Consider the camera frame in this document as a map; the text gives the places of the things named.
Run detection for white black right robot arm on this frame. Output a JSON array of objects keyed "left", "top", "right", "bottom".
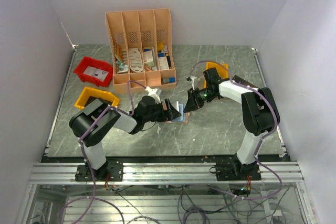
[{"left": 184, "top": 68, "right": 280, "bottom": 180}]

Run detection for red plastic bin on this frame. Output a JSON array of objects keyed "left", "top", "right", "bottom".
[{"left": 73, "top": 57, "right": 113, "bottom": 87}]

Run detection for black book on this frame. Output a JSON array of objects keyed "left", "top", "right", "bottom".
[{"left": 232, "top": 75, "right": 258, "bottom": 89}]

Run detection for yellow bin left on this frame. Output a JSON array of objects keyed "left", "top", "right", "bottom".
[{"left": 74, "top": 87, "right": 120, "bottom": 110}]

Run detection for yellow bin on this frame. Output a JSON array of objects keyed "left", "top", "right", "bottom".
[
  {"left": 205, "top": 61, "right": 228, "bottom": 79},
  {"left": 74, "top": 87, "right": 120, "bottom": 110}
]

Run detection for blue grey cylinder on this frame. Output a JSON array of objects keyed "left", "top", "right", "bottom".
[{"left": 162, "top": 78, "right": 175, "bottom": 84}]

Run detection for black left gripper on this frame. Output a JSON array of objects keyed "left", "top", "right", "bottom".
[{"left": 143, "top": 99, "right": 182, "bottom": 123}]

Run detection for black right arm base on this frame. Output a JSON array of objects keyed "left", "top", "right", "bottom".
[{"left": 209, "top": 162, "right": 261, "bottom": 181}]

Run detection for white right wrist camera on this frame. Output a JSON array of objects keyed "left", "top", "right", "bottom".
[{"left": 186, "top": 76, "right": 198, "bottom": 90}]

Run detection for yellow bin right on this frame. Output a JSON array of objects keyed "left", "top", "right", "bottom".
[{"left": 205, "top": 61, "right": 228, "bottom": 79}]

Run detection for pink leather card holder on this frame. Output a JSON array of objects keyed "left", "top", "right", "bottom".
[{"left": 165, "top": 101, "right": 190, "bottom": 124}]

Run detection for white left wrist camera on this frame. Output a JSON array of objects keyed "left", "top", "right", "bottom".
[{"left": 145, "top": 87, "right": 162, "bottom": 103}]

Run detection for white box in organizer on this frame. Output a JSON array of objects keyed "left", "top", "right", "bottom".
[{"left": 143, "top": 49, "right": 155, "bottom": 68}]

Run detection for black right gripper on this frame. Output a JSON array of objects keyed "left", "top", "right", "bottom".
[{"left": 183, "top": 87, "right": 216, "bottom": 113}]

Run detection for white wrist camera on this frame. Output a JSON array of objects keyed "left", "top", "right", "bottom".
[
  {"left": 186, "top": 76, "right": 198, "bottom": 90},
  {"left": 145, "top": 87, "right": 162, "bottom": 103}
]

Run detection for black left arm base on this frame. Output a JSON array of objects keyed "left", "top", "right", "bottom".
[{"left": 75, "top": 162, "right": 123, "bottom": 182}]

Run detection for white oval perforated board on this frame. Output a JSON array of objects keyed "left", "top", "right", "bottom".
[{"left": 129, "top": 48, "right": 143, "bottom": 73}]

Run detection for cards in red bin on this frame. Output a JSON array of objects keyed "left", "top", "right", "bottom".
[{"left": 83, "top": 66, "right": 109, "bottom": 81}]

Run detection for peach plastic desk organizer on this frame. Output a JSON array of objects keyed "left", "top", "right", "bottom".
[{"left": 106, "top": 8, "right": 177, "bottom": 94}]

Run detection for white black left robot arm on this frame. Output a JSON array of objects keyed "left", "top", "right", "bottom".
[{"left": 69, "top": 95, "right": 182, "bottom": 180}]

